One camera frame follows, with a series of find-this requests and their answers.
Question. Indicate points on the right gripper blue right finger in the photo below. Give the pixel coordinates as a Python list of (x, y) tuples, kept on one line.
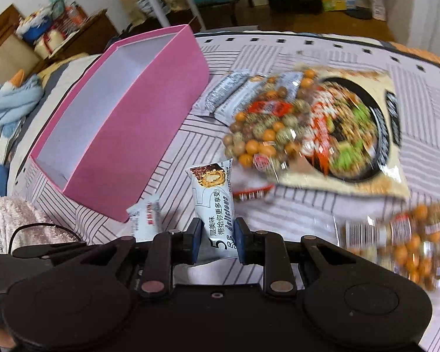
[(267, 249)]

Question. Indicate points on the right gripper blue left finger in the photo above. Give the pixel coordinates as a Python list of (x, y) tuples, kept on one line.
[(166, 251)]

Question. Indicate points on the white snack bar packet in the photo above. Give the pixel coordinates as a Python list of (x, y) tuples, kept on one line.
[(145, 217)]

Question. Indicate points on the white wafer bar packet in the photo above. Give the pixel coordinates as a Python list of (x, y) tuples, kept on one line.
[(214, 205)]

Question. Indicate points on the large coated peanut bag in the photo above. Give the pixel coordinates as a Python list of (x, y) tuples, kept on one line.
[(282, 125)]

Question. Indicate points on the beige noodle meal packet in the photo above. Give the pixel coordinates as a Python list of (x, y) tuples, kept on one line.
[(350, 140)]

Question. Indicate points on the grey snack bar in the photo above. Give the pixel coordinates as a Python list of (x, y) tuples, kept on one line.
[(240, 99), (220, 88)]

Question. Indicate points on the small coated peanut bag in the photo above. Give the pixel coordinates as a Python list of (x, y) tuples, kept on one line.
[(407, 244)]

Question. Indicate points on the white fluffy blanket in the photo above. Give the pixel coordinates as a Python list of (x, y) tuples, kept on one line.
[(22, 224)]

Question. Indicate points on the pink cardboard storage box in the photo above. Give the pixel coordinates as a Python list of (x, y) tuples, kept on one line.
[(108, 135)]

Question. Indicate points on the light blue goose plush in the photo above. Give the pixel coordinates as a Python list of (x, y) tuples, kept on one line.
[(18, 97)]

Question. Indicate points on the dark wooden nightstand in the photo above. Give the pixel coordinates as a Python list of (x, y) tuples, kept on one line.
[(91, 38)]

